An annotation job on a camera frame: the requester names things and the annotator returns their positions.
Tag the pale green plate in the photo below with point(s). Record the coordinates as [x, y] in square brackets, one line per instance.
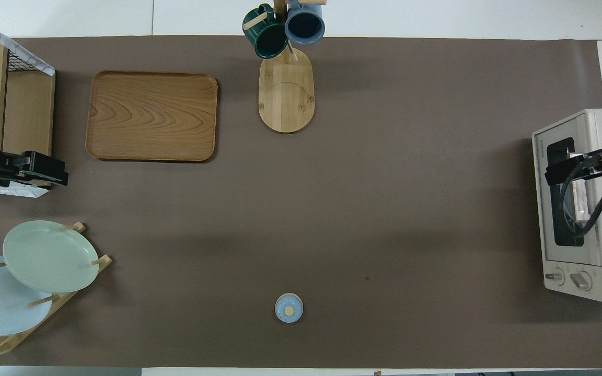
[50, 256]

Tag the wooden plate rack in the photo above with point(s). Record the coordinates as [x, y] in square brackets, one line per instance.
[103, 261]

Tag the wooden serving tray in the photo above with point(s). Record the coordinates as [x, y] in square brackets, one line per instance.
[152, 117]

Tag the brown table mat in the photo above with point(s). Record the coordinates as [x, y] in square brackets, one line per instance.
[332, 209]

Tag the wooden mug tree stand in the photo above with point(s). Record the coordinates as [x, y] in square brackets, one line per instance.
[286, 99]

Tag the dark green mug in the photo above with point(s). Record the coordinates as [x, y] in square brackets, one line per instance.
[269, 42]

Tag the small blue jar wooden knob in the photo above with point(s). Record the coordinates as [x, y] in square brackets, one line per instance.
[289, 308]

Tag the blue grey mug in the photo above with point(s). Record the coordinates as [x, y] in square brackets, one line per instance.
[304, 26]

